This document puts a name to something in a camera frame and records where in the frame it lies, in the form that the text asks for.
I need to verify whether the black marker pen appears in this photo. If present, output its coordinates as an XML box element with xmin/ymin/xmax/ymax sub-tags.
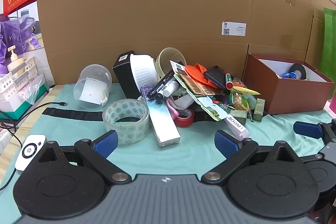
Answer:
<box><xmin>147</xmin><ymin>69</ymin><xmax>177</xmax><ymax>98</ymax></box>

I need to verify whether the brown cardboard storage box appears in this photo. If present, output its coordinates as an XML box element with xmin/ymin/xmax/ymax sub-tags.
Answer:
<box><xmin>241</xmin><ymin>53</ymin><xmax>334</xmax><ymax>115</ymax></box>

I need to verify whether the yellow sachet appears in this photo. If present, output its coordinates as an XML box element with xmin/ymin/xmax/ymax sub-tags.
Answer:
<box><xmin>232</xmin><ymin>86</ymin><xmax>261</xmax><ymax>95</ymax></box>

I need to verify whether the large cardboard box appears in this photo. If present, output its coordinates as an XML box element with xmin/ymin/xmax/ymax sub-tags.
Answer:
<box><xmin>37</xmin><ymin>0</ymin><xmax>336</xmax><ymax>114</ymax></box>

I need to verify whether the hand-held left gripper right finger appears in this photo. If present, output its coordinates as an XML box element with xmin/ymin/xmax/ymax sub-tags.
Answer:
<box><xmin>202</xmin><ymin>130</ymin><xmax>302</xmax><ymax>185</ymax></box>

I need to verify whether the purple plastic bag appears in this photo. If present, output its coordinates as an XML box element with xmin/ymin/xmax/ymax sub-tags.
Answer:
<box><xmin>0</xmin><ymin>15</ymin><xmax>41</xmax><ymax>77</ymax></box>

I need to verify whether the white perforated basket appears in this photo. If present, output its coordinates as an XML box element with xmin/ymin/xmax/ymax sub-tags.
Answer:
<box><xmin>0</xmin><ymin>56</ymin><xmax>44</xmax><ymax>102</ymax></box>

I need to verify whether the long silver box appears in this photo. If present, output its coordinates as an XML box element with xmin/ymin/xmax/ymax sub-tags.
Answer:
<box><xmin>140</xmin><ymin>85</ymin><xmax>181</xmax><ymax>149</ymax></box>

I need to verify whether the thin black cable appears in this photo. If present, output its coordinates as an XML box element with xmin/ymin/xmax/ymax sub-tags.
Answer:
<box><xmin>0</xmin><ymin>119</ymin><xmax>25</xmax><ymax>191</ymax></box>

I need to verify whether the black phone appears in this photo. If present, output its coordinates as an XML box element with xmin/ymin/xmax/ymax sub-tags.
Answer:
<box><xmin>204</xmin><ymin>66</ymin><xmax>229</xmax><ymax>90</ymax></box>

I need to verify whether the clear plastic jar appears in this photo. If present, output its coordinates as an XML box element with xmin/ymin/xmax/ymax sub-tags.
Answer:
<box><xmin>73</xmin><ymin>64</ymin><xmax>113</xmax><ymax>109</ymax></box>

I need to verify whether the green snack packet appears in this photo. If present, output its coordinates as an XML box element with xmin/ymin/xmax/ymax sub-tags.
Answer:
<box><xmin>230</xmin><ymin>93</ymin><xmax>251</xmax><ymax>111</ymax></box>

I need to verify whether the clear tape roll green pattern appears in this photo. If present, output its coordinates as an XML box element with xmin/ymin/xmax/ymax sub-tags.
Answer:
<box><xmin>102</xmin><ymin>99</ymin><xmax>150</xmax><ymax>146</ymax></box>

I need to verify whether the green and white sachet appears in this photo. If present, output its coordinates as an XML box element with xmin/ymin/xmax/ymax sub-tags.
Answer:
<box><xmin>197</xmin><ymin>97</ymin><xmax>229</xmax><ymax>121</ymax></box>

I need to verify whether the yellowish clear tape roll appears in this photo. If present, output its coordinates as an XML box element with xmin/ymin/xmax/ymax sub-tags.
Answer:
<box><xmin>155</xmin><ymin>47</ymin><xmax>187</xmax><ymax>78</ymax></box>

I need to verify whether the green fabric bag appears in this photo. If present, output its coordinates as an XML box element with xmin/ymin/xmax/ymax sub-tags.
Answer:
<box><xmin>323</xmin><ymin>7</ymin><xmax>336</xmax><ymax>98</ymax></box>

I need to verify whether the wooden desktop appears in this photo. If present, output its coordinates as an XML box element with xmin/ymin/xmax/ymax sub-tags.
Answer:
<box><xmin>0</xmin><ymin>86</ymin><xmax>57</xmax><ymax>185</ymax></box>

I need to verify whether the brown sachet strip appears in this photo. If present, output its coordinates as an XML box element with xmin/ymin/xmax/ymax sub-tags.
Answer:
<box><xmin>175</xmin><ymin>68</ymin><xmax>214</xmax><ymax>96</ymax></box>

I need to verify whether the tall olive gold box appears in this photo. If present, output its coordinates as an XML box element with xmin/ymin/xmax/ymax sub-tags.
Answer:
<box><xmin>252</xmin><ymin>98</ymin><xmax>265</xmax><ymax>122</ymax></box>

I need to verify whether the white ribbed plastic bowl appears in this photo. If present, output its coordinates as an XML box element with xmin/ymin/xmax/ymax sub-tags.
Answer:
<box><xmin>130</xmin><ymin>54</ymin><xmax>159</xmax><ymax>92</ymax></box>

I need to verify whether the teal table cloth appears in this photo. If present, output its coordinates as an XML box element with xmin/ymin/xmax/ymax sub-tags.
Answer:
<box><xmin>0</xmin><ymin>84</ymin><xmax>336</xmax><ymax>216</ymax></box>

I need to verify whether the small white bottle black cap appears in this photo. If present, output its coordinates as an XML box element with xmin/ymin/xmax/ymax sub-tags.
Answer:
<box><xmin>155</xmin><ymin>81</ymin><xmax>179</xmax><ymax>102</ymax></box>

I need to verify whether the white tube with black print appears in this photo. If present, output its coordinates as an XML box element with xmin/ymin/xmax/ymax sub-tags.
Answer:
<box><xmin>223</xmin><ymin>112</ymin><xmax>249</xmax><ymax>141</ymax></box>

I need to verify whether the white and green box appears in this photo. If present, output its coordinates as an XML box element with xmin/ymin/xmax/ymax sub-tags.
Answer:
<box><xmin>0</xmin><ymin>81</ymin><xmax>50</xmax><ymax>119</ymax></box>

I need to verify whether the black tape roll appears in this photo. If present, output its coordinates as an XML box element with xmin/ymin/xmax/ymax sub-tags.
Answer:
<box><xmin>289</xmin><ymin>63</ymin><xmax>311</xmax><ymax>80</ymax></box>

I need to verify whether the beige pump bottle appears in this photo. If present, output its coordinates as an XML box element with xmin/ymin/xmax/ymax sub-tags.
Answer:
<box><xmin>7</xmin><ymin>46</ymin><xmax>25</xmax><ymax>75</ymax></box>

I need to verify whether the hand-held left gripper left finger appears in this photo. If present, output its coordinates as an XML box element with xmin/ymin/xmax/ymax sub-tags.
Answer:
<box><xmin>34</xmin><ymin>130</ymin><xmax>132</xmax><ymax>185</ymax></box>

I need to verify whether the black usb cable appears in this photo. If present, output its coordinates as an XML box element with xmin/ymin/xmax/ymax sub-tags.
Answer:
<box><xmin>0</xmin><ymin>101</ymin><xmax>68</xmax><ymax>122</ymax></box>

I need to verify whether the black rectangular box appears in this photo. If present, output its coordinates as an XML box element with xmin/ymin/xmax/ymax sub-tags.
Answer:
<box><xmin>112</xmin><ymin>51</ymin><xmax>140</xmax><ymax>100</ymax></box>

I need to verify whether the orange silicone holder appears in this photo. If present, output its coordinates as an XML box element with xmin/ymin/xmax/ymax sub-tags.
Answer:
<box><xmin>184</xmin><ymin>63</ymin><xmax>218</xmax><ymax>89</ymax></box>

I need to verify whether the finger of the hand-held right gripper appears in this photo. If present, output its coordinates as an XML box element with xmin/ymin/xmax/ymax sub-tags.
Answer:
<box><xmin>293</xmin><ymin>121</ymin><xmax>336</xmax><ymax>146</ymax></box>

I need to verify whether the white shipping label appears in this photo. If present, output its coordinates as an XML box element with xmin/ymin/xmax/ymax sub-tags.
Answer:
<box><xmin>222</xmin><ymin>21</ymin><xmax>247</xmax><ymax>36</ymax></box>

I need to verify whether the white round-button device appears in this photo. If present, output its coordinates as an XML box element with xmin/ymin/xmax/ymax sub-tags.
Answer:
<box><xmin>15</xmin><ymin>135</ymin><xmax>48</xmax><ymax>171</ymax></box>

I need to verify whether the black fabric strip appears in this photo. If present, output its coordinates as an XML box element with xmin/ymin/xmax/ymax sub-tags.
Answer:
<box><xmin>43</xmin><ymin>108</ymin><xmax>105</xmax><ymax>122</ymax></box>

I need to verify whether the red tape roll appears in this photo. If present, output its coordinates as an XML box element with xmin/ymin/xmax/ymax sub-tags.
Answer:
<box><xmin>175</xmin><ymin>109</ymin><xmax>195</xmax><ymax>128</ymax></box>

